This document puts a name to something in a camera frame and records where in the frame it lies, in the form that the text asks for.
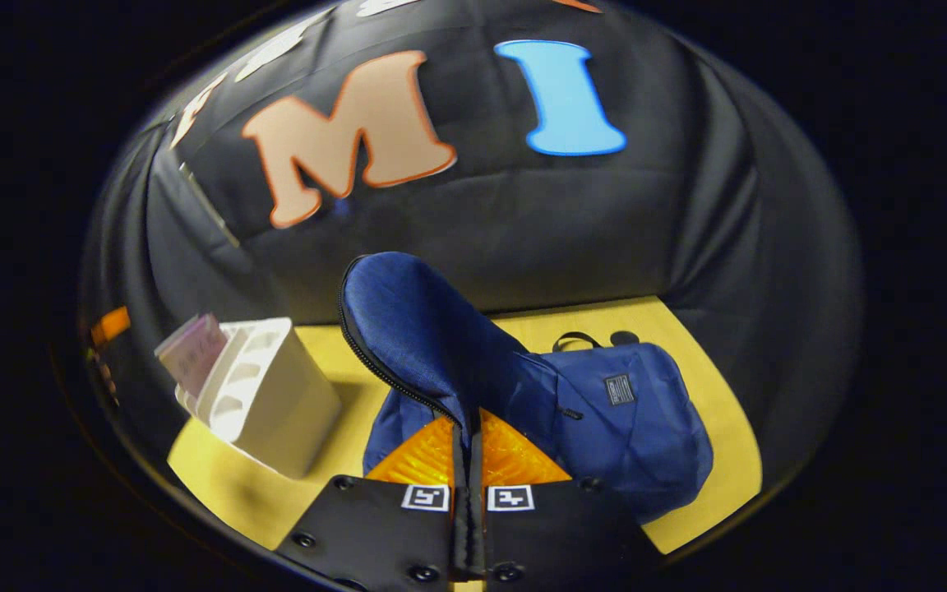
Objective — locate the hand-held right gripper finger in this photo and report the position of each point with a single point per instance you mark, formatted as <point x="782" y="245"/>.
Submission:
<point x="462" y="526"/>
<point x="479" y="530"/>

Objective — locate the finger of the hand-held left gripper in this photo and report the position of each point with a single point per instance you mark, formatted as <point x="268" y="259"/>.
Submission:
<point x="110" y="326"/>

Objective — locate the pink book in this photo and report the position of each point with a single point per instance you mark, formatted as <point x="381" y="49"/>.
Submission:
<point x="194" y="353"/>

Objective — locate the blue schoolbag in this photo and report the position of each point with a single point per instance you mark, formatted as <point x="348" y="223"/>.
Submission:
<point x="621" y="427"/>

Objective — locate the white plastic bookshelf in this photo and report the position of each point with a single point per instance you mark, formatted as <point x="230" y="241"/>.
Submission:
<point x="293" y="411"/>

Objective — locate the silver metal strip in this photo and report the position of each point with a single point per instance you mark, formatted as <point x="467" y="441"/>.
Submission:
<point x="209" y="205"/>

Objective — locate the black table grommet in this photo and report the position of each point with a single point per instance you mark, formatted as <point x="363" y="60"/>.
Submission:
<point x="624" y="338"/>

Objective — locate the black backdrop cloth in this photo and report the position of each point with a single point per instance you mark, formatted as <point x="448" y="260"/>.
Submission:
<point x="687" y="205"/>

